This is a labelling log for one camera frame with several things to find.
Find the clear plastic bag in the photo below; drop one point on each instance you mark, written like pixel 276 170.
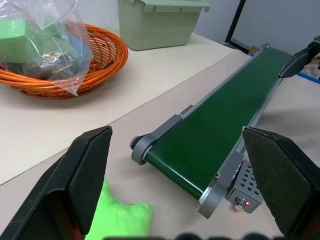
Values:
pixel 50 37

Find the black frame post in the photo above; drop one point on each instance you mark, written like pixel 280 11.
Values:
pixel 236 20

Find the dark item in bag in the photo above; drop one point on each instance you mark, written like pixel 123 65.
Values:
pixel 37 66

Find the pale green bin lid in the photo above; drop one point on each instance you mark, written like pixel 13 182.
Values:
pixel 185 5

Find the green foam block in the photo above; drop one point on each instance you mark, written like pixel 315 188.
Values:
pixel 12 28

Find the orange wicker basket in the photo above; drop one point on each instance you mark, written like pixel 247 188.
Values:
pixel 110 52

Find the blue bar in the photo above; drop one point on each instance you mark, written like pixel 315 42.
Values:
pixel 311 78

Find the green conveyor belt grey frame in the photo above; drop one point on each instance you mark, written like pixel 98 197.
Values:
pixel 212 125

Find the bright green plush toy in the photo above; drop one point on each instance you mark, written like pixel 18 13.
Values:
pixel 120 217

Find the pale green storage bin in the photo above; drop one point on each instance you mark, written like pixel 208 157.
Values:
pixel 155 27

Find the grey box with knob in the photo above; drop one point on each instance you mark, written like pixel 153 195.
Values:
pixel 243 186

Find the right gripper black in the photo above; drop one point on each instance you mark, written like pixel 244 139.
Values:
pixel 315 47

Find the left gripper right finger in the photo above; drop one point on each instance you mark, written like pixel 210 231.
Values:
pixel 282 180

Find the blue item in bag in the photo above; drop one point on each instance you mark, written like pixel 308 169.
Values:
pixel 80 47

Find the brown cardboard piece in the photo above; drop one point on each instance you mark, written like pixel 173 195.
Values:
pixel 253 50

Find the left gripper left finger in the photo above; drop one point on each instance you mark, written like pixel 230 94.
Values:
pixel 62 190

